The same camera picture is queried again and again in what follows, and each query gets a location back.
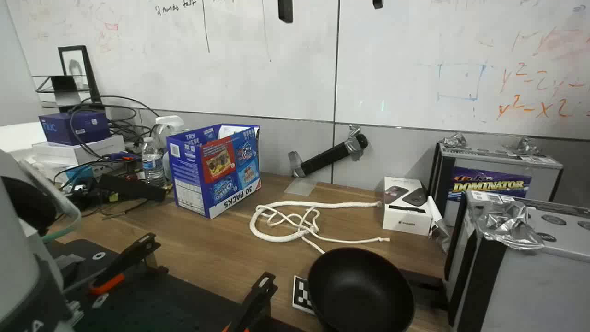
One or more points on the grey robot base foreground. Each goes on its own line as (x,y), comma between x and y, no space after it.
(32,293)

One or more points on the blue snack cardboard box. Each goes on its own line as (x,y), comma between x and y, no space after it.
(215,166)

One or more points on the small white product box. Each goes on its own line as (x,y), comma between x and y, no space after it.
(408,207)

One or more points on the Dominator battery box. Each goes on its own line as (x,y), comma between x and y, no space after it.
(460,166)

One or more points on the dark blue small box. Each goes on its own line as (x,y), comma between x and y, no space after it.
(75,127)

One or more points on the black tube with foil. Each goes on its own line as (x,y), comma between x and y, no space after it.
(353,146)

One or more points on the fiducial marker tag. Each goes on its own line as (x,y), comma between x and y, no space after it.
(299,295)

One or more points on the black frying pan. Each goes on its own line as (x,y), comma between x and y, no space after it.
(355,290)

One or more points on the clear plastic water bottle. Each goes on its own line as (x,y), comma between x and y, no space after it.
(152,162)

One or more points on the black clamp front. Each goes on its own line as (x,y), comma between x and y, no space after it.
(255,308)

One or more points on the black flat device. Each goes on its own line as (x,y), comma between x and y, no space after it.
(132,188)

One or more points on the black clamp with orange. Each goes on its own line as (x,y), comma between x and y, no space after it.
(139,253)

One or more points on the grey battery with foil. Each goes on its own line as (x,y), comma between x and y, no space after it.
(519,266)

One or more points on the black picture frame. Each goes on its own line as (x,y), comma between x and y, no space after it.
(76,63)

